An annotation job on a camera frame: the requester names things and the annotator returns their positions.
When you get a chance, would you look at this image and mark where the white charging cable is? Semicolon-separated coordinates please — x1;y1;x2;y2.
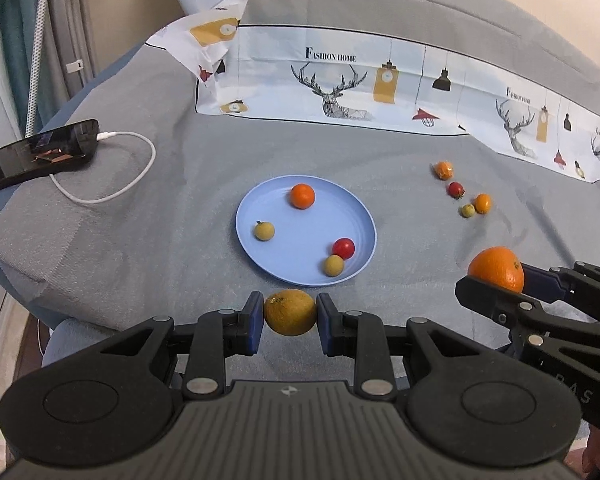
50;131;157;206

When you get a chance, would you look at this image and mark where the black smartphone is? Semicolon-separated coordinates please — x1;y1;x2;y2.
0;119;101;194

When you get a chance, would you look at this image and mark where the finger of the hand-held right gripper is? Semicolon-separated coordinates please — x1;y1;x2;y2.
522;260;600;326
455;275;546;343

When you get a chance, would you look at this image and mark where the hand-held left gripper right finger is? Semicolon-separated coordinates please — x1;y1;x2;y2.
316;292;483;401

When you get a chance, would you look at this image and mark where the black-white braided hose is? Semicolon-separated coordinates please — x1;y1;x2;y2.
24;0;51;138

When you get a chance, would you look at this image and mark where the deer-print white cloth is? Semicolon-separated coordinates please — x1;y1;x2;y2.
145;0;600;182

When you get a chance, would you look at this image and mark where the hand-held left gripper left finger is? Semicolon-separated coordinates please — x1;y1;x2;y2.
97;291;266;401

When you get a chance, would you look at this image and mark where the teal curtain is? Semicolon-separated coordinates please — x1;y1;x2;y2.
0;0;48;136

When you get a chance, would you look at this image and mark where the grey curtain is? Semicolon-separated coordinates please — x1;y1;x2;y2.
45;0;106;106

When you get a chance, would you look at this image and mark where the blue plate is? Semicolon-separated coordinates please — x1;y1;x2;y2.
235;175;378;288

